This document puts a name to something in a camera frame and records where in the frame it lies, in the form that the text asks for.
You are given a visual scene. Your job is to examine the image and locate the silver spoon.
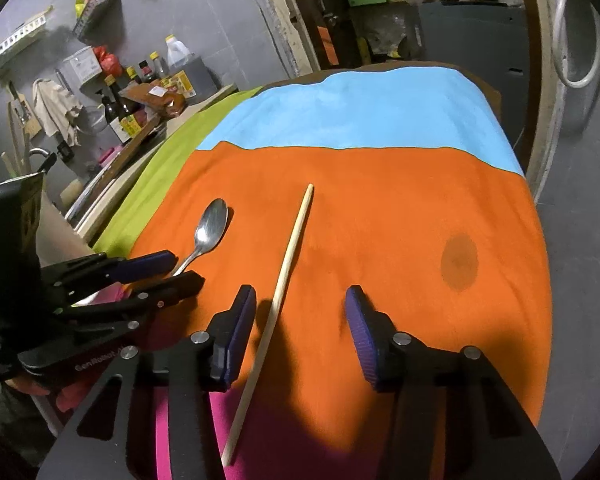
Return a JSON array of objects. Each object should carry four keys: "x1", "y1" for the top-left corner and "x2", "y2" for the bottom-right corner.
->
[{"x1": 172, "y1": 198, "x2": 228, "y2": 276}]

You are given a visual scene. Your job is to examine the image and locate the wooden chopstick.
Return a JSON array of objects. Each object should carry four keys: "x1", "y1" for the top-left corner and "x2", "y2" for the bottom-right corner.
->
[{"x1": 221, "y1": 183, "x2": 314, "y2": 467}]

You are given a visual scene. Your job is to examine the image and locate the brown wooden chopping board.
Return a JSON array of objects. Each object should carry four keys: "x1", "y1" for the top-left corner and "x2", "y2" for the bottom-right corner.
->
[{"x1": 74, "y1": 115, "x2": 163, "y2": 212}]

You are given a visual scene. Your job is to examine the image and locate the striped colourful table cloth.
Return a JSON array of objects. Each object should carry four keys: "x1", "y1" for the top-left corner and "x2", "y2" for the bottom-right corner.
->
[{"x1": 95, "y1": 64, "x2": 552, "y2": 479}]

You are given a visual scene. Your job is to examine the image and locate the dark sauce bottle yellow label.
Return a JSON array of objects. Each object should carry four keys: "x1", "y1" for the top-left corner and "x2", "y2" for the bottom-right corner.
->
[{"x1": 105, "y1": 75, "x2": 147, "y2": 144}]

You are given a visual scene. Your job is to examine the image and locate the hanging beige towel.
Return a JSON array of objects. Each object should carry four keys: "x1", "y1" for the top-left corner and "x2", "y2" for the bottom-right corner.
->
[{"x1": 32, "y1": 78, "x2": 83, "y2": 148}]

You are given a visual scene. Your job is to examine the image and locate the red plastic bag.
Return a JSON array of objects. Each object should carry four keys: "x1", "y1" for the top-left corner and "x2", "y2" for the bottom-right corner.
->
[{"x1": 92, "y1": 46, "x2": 123, "y2": 78}]

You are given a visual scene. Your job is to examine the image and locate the large oil jug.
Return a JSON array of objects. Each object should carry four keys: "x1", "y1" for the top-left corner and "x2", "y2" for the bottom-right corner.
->
[{"x1": 166, "y1": 35, "x2": 218, "y2": 104}]

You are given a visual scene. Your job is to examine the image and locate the dark grey cabinet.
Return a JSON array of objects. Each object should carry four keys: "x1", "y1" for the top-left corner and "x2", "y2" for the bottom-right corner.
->
[{"x1": 418, "y1": 2, "x2": 529, "y2": 145}]

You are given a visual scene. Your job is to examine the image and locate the wooden cutting board on wall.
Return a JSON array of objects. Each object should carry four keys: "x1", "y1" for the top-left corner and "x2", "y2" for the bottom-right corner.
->
[{"x1": 8, "y1": 80, "x2": 42, "y2": 139}]

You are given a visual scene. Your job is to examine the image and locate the white wall box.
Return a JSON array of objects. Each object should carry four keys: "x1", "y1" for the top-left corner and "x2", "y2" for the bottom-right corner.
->
[{"x1": 58, "y1": 47, "x2": 102, "y2": 87}]

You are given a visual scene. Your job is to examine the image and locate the grey wall shelf with packets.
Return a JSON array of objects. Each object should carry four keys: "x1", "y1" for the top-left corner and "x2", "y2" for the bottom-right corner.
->
[{"x1": 73, "y1": 0, "x2": 117, "y2": 42}]

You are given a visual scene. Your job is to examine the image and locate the white wall basket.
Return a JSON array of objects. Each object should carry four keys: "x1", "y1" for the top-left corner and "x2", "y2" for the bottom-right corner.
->
[{"x1": 0, "y1": 6, "x2": 54, "y2": 70}]

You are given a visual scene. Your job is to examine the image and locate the white hose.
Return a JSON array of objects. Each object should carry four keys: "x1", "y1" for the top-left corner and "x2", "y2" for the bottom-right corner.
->
[{"x1": 549, "y1": 0, "x2": 600, "y2": 90}]

